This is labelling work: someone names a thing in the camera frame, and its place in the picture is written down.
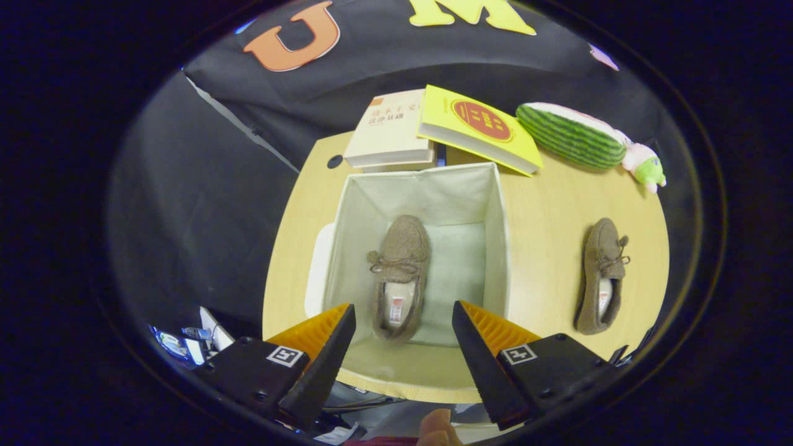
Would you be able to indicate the beige book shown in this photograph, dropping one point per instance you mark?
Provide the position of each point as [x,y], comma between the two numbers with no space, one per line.
[387,133]

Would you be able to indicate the brown fuzzy shoe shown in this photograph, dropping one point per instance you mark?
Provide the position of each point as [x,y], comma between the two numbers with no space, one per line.
[399,260]
[600,260]

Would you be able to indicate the yellow book with red circle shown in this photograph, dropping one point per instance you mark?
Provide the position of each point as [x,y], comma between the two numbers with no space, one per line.
[477,127]

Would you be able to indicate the pink and green plush toy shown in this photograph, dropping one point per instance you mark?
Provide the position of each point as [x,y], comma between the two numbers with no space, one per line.
[644,164]

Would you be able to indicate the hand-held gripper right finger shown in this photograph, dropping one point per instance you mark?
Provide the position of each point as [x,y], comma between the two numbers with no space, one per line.
[483,365]

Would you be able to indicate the blue printed box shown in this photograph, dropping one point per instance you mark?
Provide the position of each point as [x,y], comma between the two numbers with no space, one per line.
[176,344]

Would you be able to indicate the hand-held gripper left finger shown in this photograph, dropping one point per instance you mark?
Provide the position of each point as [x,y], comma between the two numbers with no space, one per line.
[328,365]

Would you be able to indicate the watermelon slice plush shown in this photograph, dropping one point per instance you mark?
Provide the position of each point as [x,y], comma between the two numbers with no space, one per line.
[573,137]

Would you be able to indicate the cream fabric storage box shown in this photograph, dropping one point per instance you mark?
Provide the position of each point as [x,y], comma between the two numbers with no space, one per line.
[458,204]

